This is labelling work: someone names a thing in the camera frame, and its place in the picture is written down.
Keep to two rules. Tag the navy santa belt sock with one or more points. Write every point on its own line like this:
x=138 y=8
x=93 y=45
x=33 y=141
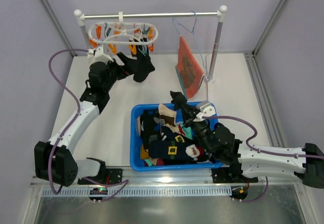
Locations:
x=179 y=151

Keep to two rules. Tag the orange clothes peg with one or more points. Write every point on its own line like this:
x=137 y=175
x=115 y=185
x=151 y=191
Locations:
x=133 y=50

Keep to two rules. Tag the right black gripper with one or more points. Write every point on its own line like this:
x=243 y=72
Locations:
x=190 y=116

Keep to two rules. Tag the blue wire hanger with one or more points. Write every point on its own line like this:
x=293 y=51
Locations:
x=176 y=24

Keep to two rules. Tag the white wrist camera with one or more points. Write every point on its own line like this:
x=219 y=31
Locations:
x=205 y=109
x=98 y=55

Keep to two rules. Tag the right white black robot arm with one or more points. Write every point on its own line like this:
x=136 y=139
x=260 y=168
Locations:
x=250 y=160

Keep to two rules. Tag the dark grey long sock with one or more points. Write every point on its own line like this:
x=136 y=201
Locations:
x=178 y=100

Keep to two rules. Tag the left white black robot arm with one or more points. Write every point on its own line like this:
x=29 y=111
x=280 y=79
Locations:
x=54 y=159

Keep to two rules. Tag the white oval clip hanger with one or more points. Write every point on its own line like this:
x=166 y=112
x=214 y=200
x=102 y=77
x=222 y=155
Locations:
x=124 y=33

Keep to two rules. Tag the beige brown sock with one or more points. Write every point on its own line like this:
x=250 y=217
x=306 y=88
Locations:
x=167 y=115

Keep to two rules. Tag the teal clothes peg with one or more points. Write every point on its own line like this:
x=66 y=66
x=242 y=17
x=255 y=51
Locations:
x=143 y=50

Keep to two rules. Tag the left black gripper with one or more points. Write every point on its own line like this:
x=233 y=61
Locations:
x=121 y=65

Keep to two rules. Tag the blue plastic bin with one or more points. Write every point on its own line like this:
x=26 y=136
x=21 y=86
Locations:
x=146 y=127

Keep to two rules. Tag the orange bear towel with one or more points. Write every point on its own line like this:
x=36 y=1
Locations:
x=189 y=72

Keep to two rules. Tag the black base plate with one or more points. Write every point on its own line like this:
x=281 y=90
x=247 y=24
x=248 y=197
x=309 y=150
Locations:
x=223 y=176
x=112 y=176

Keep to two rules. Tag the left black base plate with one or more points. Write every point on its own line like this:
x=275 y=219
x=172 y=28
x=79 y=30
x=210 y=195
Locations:
x=112 y=176

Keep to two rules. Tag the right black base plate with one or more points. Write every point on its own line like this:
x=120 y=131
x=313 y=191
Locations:
x=223 y=176

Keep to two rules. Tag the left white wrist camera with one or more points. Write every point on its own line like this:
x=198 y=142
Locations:
x=98 y=55

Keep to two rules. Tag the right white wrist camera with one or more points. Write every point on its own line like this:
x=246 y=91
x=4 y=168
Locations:
x=205 y=109

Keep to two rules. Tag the white clothes rack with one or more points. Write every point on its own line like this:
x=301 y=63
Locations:
x=187 y=19

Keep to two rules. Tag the aluminium rail frame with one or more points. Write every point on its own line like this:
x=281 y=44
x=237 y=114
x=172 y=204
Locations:
x=237 y=90

